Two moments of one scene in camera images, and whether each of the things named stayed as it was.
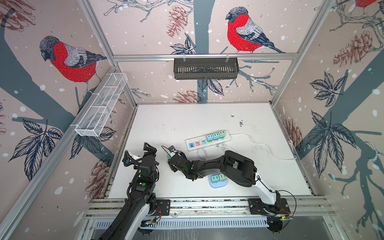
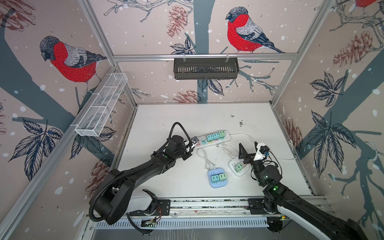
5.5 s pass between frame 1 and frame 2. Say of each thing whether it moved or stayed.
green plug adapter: stayed
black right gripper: moved
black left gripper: moved
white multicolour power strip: stayed
